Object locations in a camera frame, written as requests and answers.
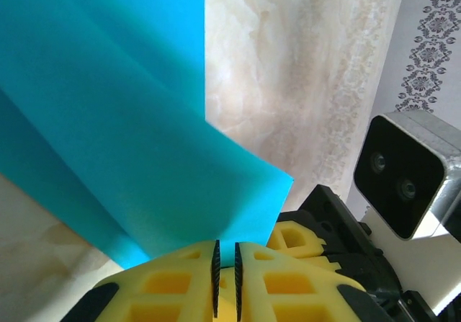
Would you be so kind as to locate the blue paper sheet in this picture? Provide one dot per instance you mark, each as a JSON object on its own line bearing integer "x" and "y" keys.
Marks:
{"x": 108, "y": 120}

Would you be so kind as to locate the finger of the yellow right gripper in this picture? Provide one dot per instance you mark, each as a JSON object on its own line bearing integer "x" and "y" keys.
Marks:
{"x": 295, "y": 239}
{"x": 324, "y": 263}

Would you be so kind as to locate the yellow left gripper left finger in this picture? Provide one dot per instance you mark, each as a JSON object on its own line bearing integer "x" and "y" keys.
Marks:
{"x": 162, "y": 286}

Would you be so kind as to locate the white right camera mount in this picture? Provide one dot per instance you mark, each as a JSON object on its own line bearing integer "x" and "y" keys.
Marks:
{"x": 414, "y": 264}

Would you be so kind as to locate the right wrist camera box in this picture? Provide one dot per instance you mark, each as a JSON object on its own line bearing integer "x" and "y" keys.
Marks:
{"x": 396, "y": 174}

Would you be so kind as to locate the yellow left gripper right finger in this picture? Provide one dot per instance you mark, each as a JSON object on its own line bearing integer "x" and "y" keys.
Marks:
{"x": 295, "y": 293}

